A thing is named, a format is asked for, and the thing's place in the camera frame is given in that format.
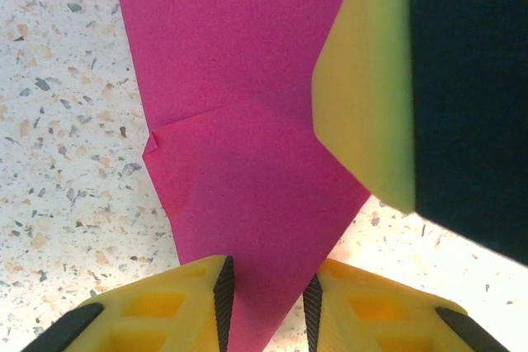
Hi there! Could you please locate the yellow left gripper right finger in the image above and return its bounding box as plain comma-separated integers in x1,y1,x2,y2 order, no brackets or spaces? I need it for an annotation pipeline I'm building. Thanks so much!
303,259,512,352

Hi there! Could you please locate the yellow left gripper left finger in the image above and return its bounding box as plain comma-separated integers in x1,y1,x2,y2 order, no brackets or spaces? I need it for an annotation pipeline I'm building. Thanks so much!
20,255,235,352

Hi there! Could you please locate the pink paper sheet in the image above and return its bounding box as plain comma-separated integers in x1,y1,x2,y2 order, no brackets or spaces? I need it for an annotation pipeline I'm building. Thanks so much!
109,0,372,352

